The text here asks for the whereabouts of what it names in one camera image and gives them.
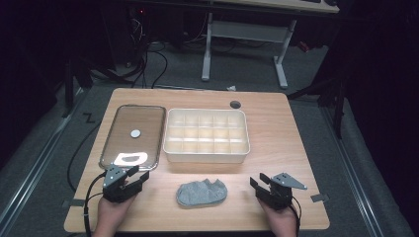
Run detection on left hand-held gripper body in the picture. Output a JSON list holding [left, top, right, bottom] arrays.
[[102, 163, 144, 203]]

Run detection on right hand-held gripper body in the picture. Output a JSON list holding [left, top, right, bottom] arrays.
[[258, 172, 308, 211]]

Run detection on grey sock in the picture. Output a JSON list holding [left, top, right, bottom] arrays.
[[175, 178, 229, 208]]

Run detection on cream divided storage box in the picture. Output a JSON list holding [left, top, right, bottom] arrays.
[[162, 108, 251, 165]]

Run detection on person's right hand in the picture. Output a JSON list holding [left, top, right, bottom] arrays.
[[258, 198, 298, 231]]

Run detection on person's left hand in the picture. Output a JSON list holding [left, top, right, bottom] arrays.
[[97, 193, 138, 229]]

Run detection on clear plastic lid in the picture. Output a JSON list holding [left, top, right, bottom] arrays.
[[99, 104, 167, 172]]

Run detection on grey tape strip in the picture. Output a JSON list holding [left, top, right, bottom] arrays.
[[309, 193, 330, 203], [61, 198, 86, 208]]

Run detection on black stand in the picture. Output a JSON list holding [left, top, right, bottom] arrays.
[[60, 58, 95, 119], [287, 73, 348, 140]]

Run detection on white-framed desk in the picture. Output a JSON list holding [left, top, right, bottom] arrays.
[[200, 0, 341, 90]]

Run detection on right hand-held gripper cable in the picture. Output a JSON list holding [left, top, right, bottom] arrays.
[[290, 202, 302, 237]]

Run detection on hand-held gripper cable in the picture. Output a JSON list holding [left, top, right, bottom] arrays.
[[290, 202, 302, 237], [83, 171, 109, 237]]

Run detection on left hand-held gripper cable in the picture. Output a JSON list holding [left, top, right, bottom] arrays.
[[83, 171, 109, 237]]

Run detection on black floor cable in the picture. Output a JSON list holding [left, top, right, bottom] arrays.
[[66, 120, 103, 194]]

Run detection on metal floor rail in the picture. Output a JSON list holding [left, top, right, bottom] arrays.
[[0, 88, 87, 229], [319, 104, 385, 237]]

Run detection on bundle of black cables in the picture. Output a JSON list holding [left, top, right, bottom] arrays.
[[88, 9, 170, 90]]

